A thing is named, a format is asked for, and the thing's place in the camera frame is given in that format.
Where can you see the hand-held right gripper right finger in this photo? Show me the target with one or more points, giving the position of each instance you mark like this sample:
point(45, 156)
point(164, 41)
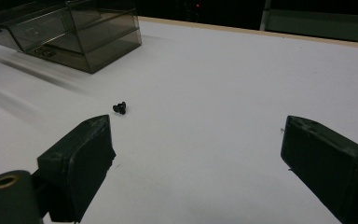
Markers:
point(332, 174)

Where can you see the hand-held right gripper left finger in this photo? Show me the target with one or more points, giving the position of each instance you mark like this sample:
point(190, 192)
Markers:
point(77, 168)

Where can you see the small black screw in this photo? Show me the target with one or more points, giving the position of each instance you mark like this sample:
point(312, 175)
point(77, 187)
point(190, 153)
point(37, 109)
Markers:
point(120, 108)

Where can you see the smoked transparent drawer cabinet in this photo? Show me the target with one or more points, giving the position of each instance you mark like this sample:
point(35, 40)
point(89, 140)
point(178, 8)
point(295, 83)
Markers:
point(112, 18)

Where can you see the white table board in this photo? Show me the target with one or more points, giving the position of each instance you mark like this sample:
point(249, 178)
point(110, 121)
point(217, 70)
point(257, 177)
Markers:
point(214, 93)

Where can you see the light wooden table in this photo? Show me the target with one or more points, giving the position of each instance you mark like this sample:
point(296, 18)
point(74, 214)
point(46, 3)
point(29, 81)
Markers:
point(261, 32)

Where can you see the dark equipment with red light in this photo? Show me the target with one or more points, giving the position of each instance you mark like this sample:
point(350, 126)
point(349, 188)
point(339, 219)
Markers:
point(197, 5)

